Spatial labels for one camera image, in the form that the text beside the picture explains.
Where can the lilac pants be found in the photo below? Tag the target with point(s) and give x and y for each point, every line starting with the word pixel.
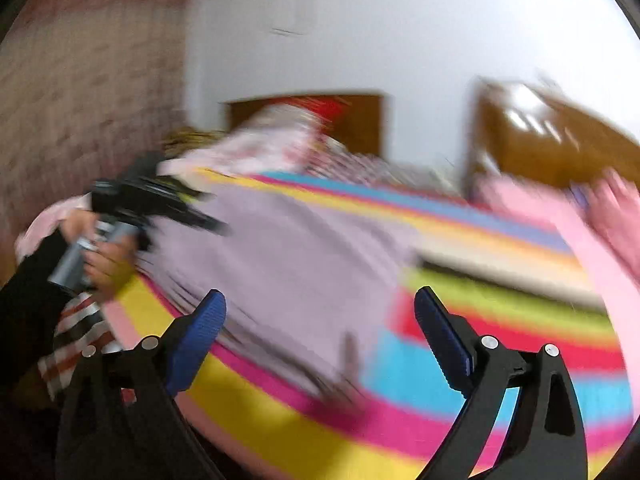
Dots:
pixel 280 270

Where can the rainbow striped blanket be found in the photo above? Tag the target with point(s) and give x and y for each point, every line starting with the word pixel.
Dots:
pixel 500 310

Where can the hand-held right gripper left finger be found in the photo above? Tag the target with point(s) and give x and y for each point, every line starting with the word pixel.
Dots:
pixel 200 330

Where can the striped brown curtain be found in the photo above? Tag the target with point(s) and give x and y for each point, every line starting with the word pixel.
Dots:
pixel 90 85

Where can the pink floral quilt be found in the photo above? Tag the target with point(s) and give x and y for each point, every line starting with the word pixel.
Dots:
pixel 260 150

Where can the red white patterned pillow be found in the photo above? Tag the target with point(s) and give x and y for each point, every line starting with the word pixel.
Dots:
pixel 360 167

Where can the brown wooden headboard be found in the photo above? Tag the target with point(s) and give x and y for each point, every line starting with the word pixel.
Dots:
pixel 365 120

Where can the red cloth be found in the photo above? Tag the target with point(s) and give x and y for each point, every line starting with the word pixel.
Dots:
pixel 330 109

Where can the golden patterned pillow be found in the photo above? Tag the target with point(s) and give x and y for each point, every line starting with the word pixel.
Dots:
pixel 192 139

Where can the pink cloth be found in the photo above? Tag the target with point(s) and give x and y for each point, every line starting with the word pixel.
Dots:
pixel 590 240

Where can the person's left forearm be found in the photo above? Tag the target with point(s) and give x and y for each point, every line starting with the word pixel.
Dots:
pixel 30 310

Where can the glossy wooden furniture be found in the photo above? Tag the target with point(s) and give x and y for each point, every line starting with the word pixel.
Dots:
pixel 550 145

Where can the person's left hand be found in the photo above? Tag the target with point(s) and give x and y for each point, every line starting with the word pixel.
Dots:
pixel 112 267

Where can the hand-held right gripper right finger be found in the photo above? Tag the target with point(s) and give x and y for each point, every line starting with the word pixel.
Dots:
pixel 445 335

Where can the red black plaid sheet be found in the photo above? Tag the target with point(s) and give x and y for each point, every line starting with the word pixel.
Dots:
pixel 75 325

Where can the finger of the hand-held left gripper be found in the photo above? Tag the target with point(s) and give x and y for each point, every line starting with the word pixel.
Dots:
pixel 195 219
pixel 182 187

